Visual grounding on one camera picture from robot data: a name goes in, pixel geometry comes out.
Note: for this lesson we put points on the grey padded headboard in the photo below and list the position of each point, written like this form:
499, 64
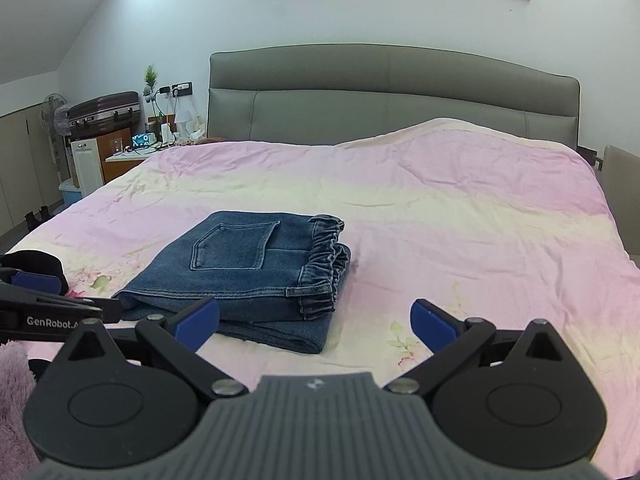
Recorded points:
327, 94

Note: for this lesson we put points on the small green potted plant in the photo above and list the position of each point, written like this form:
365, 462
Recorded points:
149, 90

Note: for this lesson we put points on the beige wall cabinets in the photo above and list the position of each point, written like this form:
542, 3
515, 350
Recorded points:
29, 178

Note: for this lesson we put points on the white standing fan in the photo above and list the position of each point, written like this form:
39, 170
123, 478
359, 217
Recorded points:
54, 121

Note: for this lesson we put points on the white small cabinet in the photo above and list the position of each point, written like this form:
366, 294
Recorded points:
88, 165

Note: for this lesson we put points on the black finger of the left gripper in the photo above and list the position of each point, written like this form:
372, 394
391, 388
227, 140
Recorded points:
14, 296

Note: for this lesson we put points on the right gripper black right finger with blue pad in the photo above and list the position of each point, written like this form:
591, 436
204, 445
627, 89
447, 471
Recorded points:
453, 343

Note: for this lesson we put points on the light blue plastic bin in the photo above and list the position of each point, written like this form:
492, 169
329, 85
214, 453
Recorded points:
70, 193

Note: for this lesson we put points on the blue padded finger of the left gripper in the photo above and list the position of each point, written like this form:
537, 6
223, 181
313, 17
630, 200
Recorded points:
34, 270

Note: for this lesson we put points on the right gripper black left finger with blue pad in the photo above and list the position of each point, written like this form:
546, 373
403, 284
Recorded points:
173, 345

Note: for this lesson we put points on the pink fluffy sleeve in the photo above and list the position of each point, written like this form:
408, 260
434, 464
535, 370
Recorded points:
17, 384

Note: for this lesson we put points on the cluttered bedside table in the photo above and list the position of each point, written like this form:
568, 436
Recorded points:
175, 130

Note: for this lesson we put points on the blue denim pants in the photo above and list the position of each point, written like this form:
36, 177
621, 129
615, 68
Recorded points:
276, 277

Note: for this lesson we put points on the dark purple suitcase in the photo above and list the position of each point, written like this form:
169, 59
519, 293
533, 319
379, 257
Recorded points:
105, 114

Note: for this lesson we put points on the pink floral bed sheet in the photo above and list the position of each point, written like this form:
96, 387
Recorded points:
479, 222

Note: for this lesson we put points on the blue tissue box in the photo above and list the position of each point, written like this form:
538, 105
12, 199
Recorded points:
143, 140

